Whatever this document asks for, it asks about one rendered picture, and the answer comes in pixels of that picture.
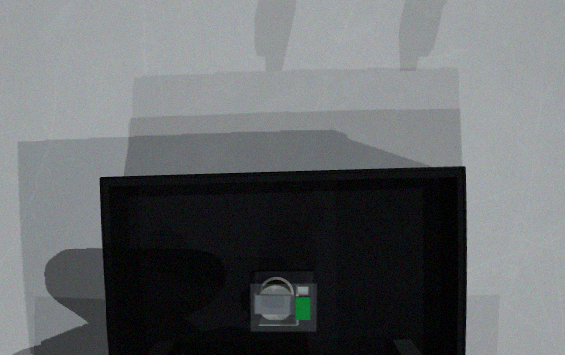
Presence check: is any black parts tray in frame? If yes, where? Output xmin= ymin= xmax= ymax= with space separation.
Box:
xmin=100 ymin=166 xmax=467 ymax=355

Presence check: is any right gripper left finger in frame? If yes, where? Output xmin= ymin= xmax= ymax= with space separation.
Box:
xmin=147 ymin=341 xmax=184 ymax=355

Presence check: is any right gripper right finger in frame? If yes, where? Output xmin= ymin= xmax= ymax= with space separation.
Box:
xmin=384 ymin=339 xmax=422 ymax=355

